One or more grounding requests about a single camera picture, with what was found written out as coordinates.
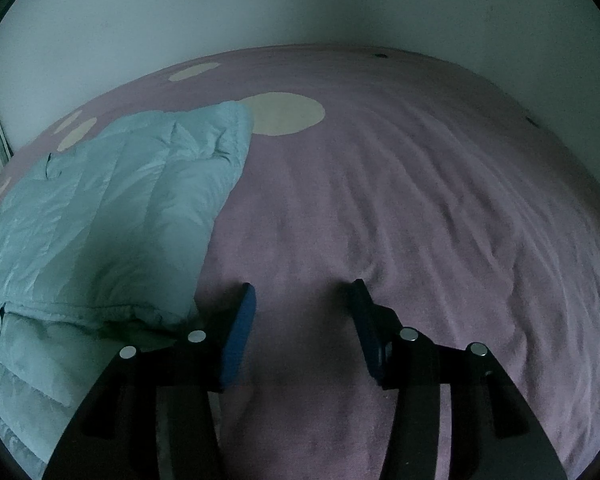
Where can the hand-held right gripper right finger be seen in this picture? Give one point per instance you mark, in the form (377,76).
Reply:
(369,332)

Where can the light blue down jacket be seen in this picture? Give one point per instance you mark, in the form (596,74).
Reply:
(105,220)

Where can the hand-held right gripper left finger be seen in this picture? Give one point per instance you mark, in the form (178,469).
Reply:
(240,332)

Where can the purple dotted bed sheet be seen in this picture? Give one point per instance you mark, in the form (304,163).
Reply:
(380,185)

